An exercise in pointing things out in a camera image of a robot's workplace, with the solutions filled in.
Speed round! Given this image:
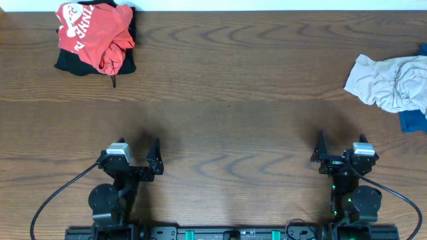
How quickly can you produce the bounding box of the orange red t-shirt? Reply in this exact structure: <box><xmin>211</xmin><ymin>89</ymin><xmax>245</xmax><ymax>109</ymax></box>
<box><xmin>55</xmin><ymin>3</ymin><xmax>135</xmax><ymax>75</ymax></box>

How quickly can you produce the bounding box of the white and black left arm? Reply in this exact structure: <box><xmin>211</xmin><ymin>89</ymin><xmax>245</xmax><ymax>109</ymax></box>
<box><xmin>88</xmin><ymin>138</ymin><xmax>164</xmax><ymax>239</ymax></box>

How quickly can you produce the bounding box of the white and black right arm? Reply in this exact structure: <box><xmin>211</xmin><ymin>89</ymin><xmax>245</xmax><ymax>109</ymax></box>
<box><xmin>150</xmin><ymin>131</ymin><xmax>382</xmax><ymax>240</ymax></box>

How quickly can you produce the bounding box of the blue cloth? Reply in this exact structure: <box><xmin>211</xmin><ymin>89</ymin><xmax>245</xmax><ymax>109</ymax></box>
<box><xmin>396</xmin><ymin>44</ymin><xmax>426</xmax><ymax>133</ymax></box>

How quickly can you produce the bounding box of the beige crumpled shirt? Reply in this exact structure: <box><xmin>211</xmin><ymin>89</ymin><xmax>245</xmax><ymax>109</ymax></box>
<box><xmin>344</xmin><ymin>55</ymin><xmax>426</xmax><ymax>115</ymax></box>

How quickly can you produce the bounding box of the folded black shirt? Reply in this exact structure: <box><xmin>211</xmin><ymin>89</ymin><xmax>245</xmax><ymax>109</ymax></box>
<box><xmin>55</xmin><ymin>1</ymin><xmax>136</xmax><ymax>87</ymax></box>

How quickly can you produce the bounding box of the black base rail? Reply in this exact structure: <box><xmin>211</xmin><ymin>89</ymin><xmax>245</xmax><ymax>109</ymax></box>
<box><xmin>64</xmin><ymin>221</ymin><xmax>400</xmax><ymax>240</ymax></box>

